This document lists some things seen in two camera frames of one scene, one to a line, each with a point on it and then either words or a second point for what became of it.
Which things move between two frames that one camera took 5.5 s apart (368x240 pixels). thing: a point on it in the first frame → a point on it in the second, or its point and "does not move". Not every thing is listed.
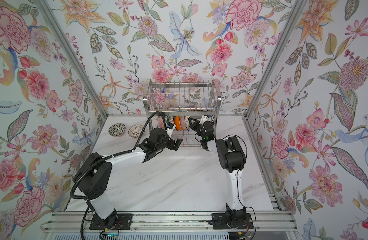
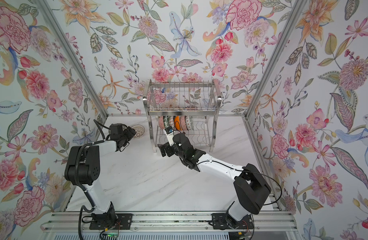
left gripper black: (176, 144) → (129, 134)
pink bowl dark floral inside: (161, 123) does not move
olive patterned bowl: (182, 122) does not move
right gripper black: (195, 126) → (168, 148)
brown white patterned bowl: (135, 131) does not move
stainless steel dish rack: (178, 100) does not move
